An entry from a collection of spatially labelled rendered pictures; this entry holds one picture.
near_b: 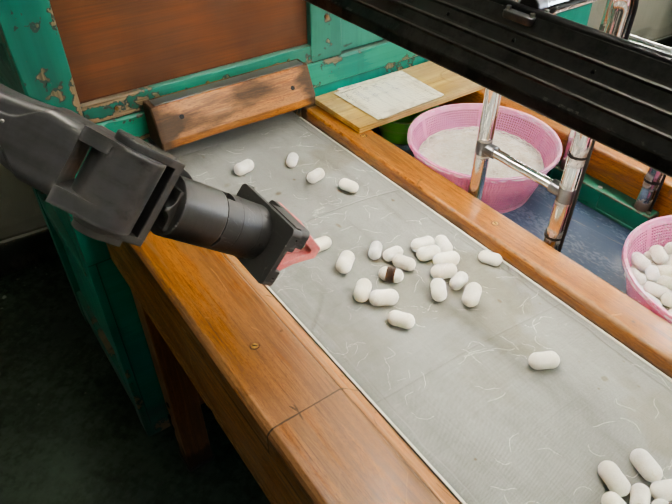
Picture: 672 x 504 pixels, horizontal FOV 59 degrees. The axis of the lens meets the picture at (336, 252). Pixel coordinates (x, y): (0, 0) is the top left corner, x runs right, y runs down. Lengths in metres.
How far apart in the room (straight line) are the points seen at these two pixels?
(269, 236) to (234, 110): 0.50
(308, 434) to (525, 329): 0.31
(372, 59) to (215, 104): 0.37
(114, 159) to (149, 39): 0.55
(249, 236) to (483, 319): 0.34
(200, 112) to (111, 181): 0.55
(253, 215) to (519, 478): 0.37
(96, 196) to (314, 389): 0.31
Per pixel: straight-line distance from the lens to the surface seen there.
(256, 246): 0.59
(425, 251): 0.84
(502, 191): 1.02
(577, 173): 0.83
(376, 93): 1.21
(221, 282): 0.79
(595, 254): 1.04
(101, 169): 0.50
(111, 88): 1.03
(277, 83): 1.09
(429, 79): 1.28
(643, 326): 0.81
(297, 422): 0.64
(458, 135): 1.17
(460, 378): 0.72
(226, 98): 1.05
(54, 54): 0.98
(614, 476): 0.67
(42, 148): 0.51
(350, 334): 0.75
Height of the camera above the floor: 1.30
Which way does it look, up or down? 40 degrees down
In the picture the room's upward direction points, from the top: straight up
